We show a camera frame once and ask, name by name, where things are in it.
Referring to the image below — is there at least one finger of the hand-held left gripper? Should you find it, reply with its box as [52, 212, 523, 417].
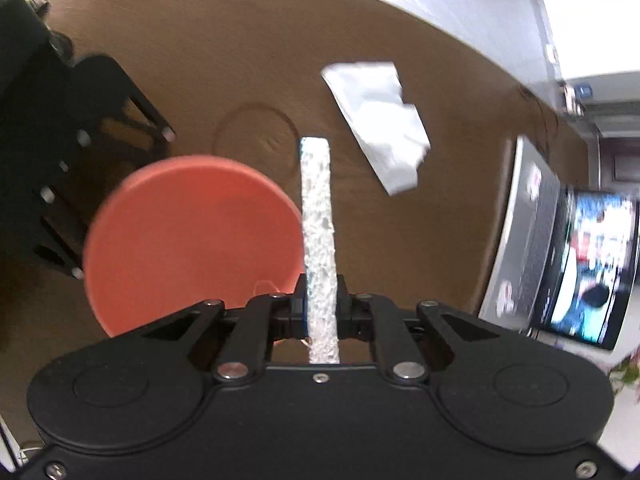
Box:
[72, 54, 177, 153]
[32, 182, 86, 281]

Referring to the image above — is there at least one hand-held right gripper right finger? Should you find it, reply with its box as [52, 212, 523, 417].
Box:
[334, 274, 506, 383]

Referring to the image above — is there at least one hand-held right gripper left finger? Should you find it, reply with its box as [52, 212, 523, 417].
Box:
[132, 274, 308, 383]

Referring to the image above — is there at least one blue white sponge with string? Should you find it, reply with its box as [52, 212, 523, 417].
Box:
[298, 136, 341, 365]

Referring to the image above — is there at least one pink footed bowl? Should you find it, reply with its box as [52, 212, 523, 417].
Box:
[82, 155, 303, 338]

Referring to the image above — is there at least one white paper towel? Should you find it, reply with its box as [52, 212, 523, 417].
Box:
[321, 61, 432, 197]

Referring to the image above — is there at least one silver laptop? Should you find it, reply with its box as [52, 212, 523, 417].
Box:
[477, 135, 640, 351]

